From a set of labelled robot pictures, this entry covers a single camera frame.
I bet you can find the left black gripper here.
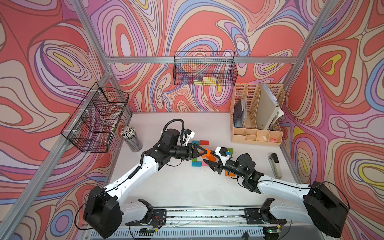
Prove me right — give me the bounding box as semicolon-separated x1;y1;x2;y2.
168;143;207;161

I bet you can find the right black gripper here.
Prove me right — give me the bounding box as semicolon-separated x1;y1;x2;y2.
203;150;247;179

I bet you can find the red block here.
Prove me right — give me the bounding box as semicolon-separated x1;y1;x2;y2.
200;140;210;146

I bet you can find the orange block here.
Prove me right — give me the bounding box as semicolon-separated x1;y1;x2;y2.
203;149;213;160
226;172;237;178

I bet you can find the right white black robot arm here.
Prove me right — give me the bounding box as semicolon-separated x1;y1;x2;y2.
205;154;350;238

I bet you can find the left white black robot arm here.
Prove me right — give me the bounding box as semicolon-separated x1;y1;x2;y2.
83;129;207;239

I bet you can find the grey stapler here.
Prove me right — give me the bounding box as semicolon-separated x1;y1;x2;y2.
268;153;283;179

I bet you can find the dark tablet in organizer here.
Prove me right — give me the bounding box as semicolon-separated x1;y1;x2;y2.
233;99;247;128

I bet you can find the yellow sticky notes pad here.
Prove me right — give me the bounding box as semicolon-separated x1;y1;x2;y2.
193;77;217;86

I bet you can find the white folder in organizer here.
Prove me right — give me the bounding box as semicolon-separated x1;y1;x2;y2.
256;84;285;132

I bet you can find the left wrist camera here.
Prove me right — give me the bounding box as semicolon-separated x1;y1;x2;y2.
182;129;195;145

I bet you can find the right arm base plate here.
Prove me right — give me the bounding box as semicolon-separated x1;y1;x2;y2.
241;208;287;226

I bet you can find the aluminium front rail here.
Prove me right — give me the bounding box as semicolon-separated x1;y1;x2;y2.
85;205;326;229

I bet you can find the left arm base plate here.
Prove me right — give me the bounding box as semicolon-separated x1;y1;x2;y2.
125;209;167;227

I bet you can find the black wire basket back wall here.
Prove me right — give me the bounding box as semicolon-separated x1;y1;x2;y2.
173;50;238;86

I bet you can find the black wire basket wall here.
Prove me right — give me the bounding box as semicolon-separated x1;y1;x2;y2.
61;83;130;153
173;50;238;86

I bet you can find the black wire basket left wall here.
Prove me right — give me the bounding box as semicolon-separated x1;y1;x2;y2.
61;83;130;153

